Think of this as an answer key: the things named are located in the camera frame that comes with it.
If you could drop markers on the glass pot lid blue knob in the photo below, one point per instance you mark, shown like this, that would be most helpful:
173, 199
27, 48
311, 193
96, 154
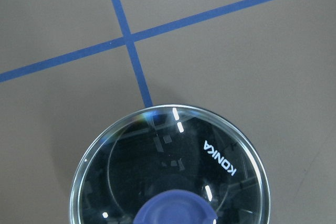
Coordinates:
170, 164

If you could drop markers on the dark blue pot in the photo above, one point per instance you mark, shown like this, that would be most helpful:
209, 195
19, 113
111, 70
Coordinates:
252, 142

